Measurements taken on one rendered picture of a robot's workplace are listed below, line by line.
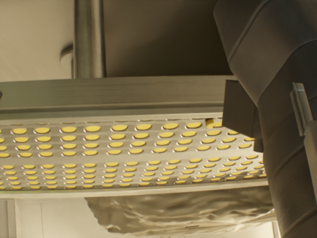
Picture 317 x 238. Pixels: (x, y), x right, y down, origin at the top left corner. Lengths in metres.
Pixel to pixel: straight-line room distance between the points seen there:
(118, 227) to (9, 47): 0.26
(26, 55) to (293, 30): 0.44
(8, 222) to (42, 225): 0.61
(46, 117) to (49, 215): 3.87
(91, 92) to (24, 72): 0.27
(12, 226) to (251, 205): 3.11
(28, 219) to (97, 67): 3.86
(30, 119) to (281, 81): 0.21
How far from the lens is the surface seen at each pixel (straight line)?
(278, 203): 0.16
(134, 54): 0.58
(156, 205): 0.58
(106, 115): 0.34
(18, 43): 0.55
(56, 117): 0.34
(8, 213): 3.66
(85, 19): 0.40
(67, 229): 4.17
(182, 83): 0.35
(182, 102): 0.35
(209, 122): 0.38
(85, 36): 0.39
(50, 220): 4.19
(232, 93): 0.23
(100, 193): 0.53
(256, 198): 0.61
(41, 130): 0.38
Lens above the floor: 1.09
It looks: 23 degrees down
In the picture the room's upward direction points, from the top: 174 degrees clockwise
